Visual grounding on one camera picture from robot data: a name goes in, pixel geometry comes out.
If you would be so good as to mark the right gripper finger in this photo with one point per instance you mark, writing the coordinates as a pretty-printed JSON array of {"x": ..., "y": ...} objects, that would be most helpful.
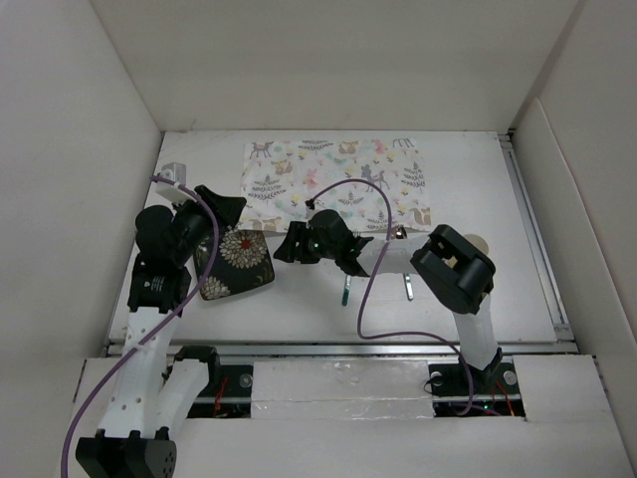
[
  {"x": 291, "y": 250},
  {"x": 299, "y": 230}
]

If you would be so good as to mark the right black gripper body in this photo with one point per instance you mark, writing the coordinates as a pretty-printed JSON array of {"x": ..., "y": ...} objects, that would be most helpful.
[{"x": 314, "y": 249}]

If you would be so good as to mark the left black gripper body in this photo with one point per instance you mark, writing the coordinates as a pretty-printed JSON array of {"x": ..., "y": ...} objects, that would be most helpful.
[{"x": 194, "y": 223}]

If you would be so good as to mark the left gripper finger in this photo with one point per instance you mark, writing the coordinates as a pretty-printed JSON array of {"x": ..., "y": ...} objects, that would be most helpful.
[
  {"x": 214, "y": 201},
  {"x": 231, "y": 210}
]

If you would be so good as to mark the black floral square plate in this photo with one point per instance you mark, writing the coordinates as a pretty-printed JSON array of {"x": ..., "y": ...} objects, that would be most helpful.
[{"x": 242, "y": 263}]

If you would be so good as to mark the floral animal print cloth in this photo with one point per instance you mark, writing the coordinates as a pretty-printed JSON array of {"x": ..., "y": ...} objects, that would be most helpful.
[{"x": 368, "y": 182}]

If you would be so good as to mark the silver fork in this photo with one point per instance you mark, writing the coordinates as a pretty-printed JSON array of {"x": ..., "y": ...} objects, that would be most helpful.
[{"x": 346, "y": 290}]

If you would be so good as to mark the silver spoon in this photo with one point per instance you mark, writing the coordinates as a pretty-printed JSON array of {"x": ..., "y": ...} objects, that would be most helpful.
[{"x": 399, "y": 233}]

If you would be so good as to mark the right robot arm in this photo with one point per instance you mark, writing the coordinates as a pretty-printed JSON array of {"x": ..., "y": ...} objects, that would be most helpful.
[{"x": 460, "y": 275}]

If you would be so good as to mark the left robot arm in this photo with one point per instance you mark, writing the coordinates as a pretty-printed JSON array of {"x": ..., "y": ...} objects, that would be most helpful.
[{"x": 151, "y": 398}]

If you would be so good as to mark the yellow mug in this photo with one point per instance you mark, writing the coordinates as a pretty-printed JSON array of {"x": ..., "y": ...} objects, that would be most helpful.
[{"x": 478, "y": 242}]

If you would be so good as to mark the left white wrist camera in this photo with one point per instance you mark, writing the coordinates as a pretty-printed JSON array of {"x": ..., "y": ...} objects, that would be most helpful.
[{"x": 170, "y": 177}]

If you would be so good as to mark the aluminium front rail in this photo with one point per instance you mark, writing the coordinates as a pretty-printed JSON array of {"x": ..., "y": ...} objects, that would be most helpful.
[{"x": 365, "y": 348}]

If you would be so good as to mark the aluminium rail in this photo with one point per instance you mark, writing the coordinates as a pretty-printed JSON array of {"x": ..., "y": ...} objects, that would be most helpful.
[
  {"x": 365, "y": 348},
  {"x": 560, "y": 322}
]

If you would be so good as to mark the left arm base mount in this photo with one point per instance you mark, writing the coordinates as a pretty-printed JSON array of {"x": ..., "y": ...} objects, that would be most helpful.
[{"x": 228, "y": 392}]

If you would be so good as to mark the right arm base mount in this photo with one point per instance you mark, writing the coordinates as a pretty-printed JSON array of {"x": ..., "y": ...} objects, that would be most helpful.
[{"x": 464, "y": 391}]

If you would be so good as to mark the aluminium right side rail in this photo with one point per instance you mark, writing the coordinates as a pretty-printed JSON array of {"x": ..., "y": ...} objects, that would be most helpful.
[{"x": 560, "y": 322}]

